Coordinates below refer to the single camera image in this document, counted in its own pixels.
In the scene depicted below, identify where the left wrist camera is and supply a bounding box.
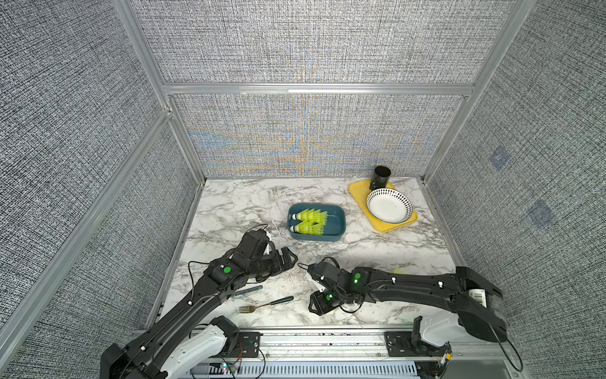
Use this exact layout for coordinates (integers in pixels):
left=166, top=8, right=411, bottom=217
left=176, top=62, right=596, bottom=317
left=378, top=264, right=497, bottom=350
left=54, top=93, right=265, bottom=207
left=237, top=229, right=271, bottom=259

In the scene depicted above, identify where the black handled fork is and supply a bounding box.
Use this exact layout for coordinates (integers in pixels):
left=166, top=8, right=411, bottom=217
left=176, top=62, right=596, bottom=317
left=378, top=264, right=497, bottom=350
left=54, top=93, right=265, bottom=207
left=238, top=295, right=294, bottom=314

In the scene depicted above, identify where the black cup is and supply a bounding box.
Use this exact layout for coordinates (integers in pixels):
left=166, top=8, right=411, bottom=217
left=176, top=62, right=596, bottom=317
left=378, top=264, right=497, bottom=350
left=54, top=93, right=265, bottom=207
left=369, top=166, right=391, bottom=191

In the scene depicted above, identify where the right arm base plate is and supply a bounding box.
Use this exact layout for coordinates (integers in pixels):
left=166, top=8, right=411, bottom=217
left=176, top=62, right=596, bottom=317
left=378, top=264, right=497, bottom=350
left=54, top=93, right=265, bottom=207
left=384, top=331, right=451, bottom=358

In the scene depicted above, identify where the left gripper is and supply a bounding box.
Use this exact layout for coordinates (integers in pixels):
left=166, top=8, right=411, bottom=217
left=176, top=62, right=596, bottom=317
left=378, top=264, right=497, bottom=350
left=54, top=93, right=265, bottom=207
left=247, top=245, right=299, bottom=283

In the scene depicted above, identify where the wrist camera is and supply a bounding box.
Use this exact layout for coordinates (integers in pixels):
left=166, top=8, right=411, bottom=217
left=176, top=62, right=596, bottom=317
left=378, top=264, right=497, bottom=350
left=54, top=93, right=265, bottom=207
left=307, top=260, right=341, bottom=291
left=237, top=229, right=271, bottom=259

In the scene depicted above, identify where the yellow tray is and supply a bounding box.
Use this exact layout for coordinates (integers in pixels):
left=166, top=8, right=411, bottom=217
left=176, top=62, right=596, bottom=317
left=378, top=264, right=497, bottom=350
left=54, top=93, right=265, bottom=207
left=348, top=179, right=418, bottom=233

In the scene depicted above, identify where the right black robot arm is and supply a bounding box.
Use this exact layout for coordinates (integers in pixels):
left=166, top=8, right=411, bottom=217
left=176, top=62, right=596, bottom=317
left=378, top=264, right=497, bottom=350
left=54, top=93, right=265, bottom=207
left=306, top=261, right=508, bottom=343

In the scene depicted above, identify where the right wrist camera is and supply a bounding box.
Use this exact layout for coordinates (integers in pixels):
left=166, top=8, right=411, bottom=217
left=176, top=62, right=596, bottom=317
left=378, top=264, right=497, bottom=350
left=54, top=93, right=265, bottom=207
left=307, top=260, right=341, bottom=291

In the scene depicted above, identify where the teal pen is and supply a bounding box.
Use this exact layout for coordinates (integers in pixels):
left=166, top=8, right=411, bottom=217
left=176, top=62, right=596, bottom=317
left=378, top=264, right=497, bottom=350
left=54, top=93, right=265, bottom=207
left=233, top=285, right=263, bottom=297

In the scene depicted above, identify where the aluminium front rail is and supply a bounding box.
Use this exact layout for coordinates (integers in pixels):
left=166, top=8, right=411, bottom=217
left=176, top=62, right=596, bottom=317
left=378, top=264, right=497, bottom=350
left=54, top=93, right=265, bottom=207
left=124, top=326, right=522, bottom=366

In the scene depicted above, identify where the yellow shuttlecock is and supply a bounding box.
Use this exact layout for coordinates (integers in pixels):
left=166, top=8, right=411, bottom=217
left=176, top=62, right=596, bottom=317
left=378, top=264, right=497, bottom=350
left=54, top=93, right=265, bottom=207
left=291, top=208, right=328, bottom=225
left=290, top=221, right=325, bottom=236

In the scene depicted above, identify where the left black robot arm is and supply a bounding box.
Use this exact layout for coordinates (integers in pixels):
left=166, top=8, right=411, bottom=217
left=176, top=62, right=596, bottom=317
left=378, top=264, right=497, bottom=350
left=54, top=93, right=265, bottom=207
left=99, top=247, right=298, bottom=378

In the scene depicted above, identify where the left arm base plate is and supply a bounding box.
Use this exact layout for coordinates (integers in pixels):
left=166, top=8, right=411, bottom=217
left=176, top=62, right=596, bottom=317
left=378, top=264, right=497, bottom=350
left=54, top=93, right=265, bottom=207
left=215, top=332, right=262, bottom=358

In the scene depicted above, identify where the white patterned bowl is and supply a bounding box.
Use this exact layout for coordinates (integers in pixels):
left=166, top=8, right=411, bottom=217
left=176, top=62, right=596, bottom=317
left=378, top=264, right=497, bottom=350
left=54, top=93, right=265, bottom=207
left=366, top=188, right=413, bottom=224

